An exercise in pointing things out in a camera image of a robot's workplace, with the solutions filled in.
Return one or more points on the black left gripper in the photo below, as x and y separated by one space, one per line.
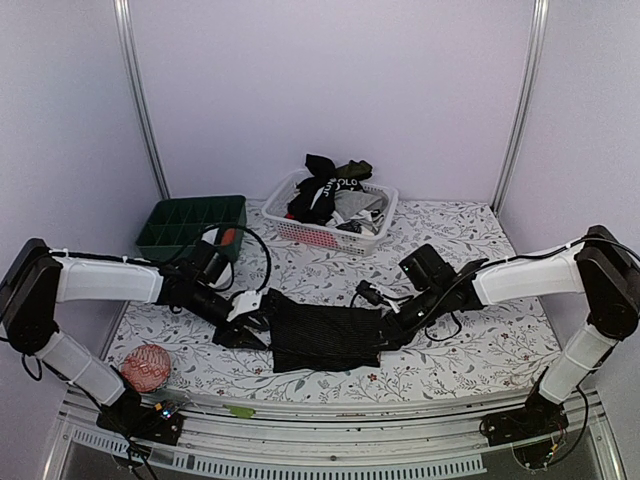
231 338

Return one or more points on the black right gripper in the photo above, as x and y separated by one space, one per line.
394 332

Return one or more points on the black pinstriped underwear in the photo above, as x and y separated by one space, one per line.
321 338

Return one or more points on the white underwear with black trim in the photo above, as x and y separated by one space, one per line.
213 237

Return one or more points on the grey underwear in basket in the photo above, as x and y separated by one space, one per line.
358 212

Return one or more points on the black underwear in basket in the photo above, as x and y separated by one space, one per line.
314 202

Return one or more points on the white ceramic bowl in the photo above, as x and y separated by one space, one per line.
226 279

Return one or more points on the green tape scrap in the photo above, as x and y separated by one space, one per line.
240 411

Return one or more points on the red patterned bowl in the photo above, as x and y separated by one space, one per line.
147 368

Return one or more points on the small orange object in tray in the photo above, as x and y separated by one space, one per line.
228 237

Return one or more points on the floral patterned table mat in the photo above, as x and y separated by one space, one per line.
501 348

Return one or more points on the green compartment tray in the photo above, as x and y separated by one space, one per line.
174 223

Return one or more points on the left robot arm white sleeves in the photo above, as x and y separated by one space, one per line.
41 278

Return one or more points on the robot arm white sleeves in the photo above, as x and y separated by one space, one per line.
41 278
592 282

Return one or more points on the right robot arm white sleeves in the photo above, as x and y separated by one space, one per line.
592 282

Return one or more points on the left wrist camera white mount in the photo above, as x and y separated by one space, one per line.
244 303

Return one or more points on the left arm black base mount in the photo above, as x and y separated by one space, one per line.
160 422

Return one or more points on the aluminium front table rail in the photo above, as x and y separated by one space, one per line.
416 440

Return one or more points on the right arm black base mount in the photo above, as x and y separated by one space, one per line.
538 416

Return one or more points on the left aluminium frame post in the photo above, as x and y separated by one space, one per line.
125 30

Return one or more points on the aluminium frame post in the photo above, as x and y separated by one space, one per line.
125 30
531 68

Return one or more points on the right aluminium frame post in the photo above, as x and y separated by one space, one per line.
531 68

